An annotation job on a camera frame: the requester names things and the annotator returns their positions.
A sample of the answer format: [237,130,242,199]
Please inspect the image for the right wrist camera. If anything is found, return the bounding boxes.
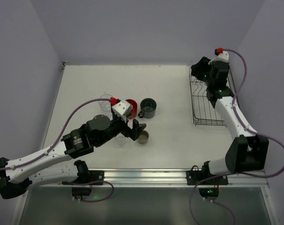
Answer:
[208,51,229,65]

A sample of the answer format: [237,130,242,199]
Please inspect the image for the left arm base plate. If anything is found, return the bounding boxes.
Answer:
[71,170,105,187]

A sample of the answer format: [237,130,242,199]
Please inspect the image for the aluminium mounting rail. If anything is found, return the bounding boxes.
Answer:
[29,166,269,188]

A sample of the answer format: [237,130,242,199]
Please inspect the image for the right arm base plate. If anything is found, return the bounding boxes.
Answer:
[186,165,229,186]

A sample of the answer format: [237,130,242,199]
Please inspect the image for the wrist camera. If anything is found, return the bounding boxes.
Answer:
[208,51,229,65]
[112,100,133,122]

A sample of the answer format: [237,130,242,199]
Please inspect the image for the dark teal mug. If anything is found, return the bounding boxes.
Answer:
[138,98,157,119]

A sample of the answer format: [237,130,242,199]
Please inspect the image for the clear faceted glass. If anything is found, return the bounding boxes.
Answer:
[98,94,112,115]

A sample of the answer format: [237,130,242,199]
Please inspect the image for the red mug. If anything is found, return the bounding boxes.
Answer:
[126,99,138,120]

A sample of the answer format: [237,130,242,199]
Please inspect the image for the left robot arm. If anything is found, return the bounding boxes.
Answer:
[0,115,146,199]

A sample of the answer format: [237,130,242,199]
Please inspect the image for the black wire dish rack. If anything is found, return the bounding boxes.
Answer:
[189,61,236,127]

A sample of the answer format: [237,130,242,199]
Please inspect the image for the olive green mug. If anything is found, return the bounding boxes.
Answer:
[137,130,149,144]

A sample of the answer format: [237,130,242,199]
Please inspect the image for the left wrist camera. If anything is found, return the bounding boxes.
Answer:
[112,100,133,122]

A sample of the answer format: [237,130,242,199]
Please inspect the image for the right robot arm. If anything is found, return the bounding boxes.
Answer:
[191,57,269,181]

